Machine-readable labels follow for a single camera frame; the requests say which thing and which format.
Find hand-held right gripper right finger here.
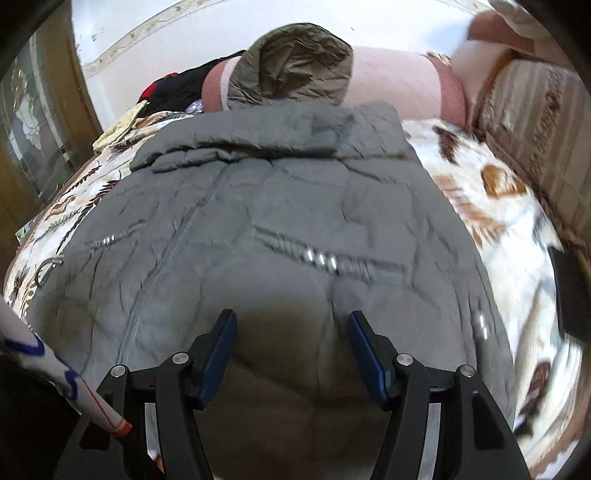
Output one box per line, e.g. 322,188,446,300
348,310,532,480

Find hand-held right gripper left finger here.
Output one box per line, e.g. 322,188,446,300
53,309,238,480

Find grey-green puffer jacket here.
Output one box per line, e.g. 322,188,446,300
18,23,518,480

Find black clothes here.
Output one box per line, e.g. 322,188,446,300
152,58,241,109

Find white printed cloth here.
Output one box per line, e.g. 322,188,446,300
0,295,134,437

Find black flat object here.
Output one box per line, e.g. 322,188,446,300
549,247,589,340

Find leaf print blanket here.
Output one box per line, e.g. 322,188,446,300
2,111,587,472

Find yellow cloth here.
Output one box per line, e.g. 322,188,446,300
92,102,153,151

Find red cloth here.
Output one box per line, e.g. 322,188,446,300
139,74,178,100

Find pink bolster pillow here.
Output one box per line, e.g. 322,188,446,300
203,46,467,130

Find striped beige cushion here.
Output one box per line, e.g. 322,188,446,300
475,58,591,250

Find wooden glass door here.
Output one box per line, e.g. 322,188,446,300
0,0,102,259

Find brown pillow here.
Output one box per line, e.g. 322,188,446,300
466,9,536,51

